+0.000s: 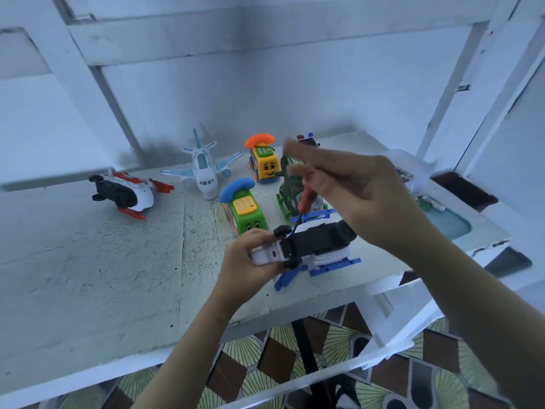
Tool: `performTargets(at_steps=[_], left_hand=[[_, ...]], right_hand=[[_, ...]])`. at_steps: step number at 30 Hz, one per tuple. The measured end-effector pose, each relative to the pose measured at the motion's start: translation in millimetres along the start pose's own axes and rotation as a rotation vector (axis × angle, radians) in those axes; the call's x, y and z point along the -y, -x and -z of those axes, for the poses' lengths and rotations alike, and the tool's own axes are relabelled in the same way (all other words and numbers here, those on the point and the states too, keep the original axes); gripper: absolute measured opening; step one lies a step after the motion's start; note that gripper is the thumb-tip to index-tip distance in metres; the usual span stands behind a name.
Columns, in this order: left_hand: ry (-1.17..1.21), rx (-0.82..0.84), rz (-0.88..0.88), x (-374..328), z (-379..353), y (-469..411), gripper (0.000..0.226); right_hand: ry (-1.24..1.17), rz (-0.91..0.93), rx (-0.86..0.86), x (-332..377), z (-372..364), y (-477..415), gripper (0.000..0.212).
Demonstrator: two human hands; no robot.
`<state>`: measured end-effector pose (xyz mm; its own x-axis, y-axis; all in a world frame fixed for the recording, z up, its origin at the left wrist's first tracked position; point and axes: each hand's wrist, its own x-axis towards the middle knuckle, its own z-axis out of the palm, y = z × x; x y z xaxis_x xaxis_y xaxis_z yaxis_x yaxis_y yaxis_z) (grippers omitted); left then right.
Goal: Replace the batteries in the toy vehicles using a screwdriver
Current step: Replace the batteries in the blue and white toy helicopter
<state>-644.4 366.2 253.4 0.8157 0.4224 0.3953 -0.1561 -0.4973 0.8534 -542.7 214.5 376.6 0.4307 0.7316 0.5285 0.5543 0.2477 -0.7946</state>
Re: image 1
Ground dark brown storage box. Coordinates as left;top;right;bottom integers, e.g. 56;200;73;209
430;170;500;214

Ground white blue toy vehicle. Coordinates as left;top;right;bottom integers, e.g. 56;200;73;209
250;208;363;293

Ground clear plastic container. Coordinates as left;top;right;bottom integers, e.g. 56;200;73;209
375;149;439;197

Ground person's left forearm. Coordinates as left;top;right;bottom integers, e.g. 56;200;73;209
132;298;240;409

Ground red white toy vehicle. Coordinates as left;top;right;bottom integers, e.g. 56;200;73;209
89;170;175;222

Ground person's right hand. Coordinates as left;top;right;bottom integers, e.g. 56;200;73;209
282;137;435;256

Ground yellow orange toy car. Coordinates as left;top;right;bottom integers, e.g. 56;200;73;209
244;132;284;184

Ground green orange toy car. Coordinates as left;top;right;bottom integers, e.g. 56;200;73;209
219;177;269;239

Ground person's left hand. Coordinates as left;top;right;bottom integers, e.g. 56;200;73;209
208;229;286;314

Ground white toy airplane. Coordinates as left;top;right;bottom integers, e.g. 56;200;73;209
160;127;246;202

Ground white wooden table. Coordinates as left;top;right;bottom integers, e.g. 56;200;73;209
0;132;514;409

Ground dark green toy helicopter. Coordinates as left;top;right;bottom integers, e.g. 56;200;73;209
276;153;329;222

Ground teal container lid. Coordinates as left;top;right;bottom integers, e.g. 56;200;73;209
417;195;473;244

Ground grey storage box lid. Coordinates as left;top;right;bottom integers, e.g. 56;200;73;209
485;247;533;279

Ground red screwdriver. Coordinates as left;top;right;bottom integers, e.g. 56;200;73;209
291;161;329;233

